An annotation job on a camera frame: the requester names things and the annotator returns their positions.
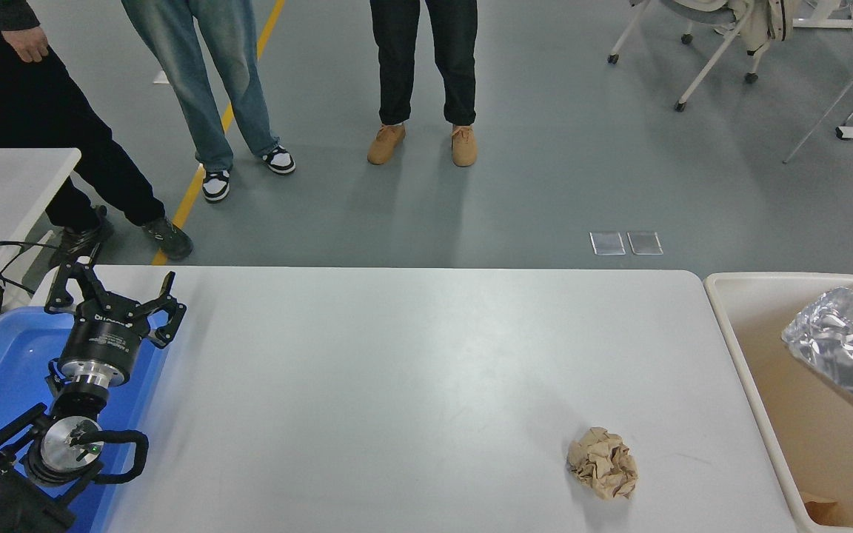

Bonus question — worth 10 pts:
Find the crumpled tan paper ball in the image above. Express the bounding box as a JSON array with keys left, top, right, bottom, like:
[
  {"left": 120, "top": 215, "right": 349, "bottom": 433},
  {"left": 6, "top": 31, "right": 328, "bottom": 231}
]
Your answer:
[{"left": 566, "top": 426, "right": 639, "bottom": 500}]

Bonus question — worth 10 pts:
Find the pale cloth on chair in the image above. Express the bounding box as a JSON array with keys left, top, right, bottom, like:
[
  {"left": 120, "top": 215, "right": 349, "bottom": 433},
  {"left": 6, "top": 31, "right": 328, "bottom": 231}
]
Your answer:
[{"left": 736, "top": 0, "right": 797, "bottom": 56}]

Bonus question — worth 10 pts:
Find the white chair with casters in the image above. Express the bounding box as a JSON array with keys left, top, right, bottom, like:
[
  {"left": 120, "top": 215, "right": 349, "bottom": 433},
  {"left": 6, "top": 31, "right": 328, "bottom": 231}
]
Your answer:
[{"left": 608, "top": 0, "right": 797, "bottom": 112}]

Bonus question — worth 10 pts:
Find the large pale bin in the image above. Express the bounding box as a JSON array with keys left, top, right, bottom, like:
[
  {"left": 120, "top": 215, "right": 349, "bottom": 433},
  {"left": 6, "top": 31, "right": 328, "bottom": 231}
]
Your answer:
[{"left": 704, "top": 272, "right": 853, "bottom": 533}]

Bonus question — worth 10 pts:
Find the person's hand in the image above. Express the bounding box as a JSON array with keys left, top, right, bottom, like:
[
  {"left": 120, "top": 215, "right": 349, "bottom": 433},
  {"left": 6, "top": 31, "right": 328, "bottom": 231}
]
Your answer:
[{"left": 8, "top": 26, "right": 50, "bottom": 64}]

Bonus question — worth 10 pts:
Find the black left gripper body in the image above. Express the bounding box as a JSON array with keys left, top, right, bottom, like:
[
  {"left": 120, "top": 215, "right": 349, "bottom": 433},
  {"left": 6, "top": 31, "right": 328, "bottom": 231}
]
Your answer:
[{"left": 55, "top": 298, "right": 152, "bottom": 378}]

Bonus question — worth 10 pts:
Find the silver foil tray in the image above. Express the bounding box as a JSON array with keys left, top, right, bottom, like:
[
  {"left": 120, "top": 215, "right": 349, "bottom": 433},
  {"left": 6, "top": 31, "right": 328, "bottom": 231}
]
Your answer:
[{"left": 782, "top": 287, "right": 853, "bottom": 434}]

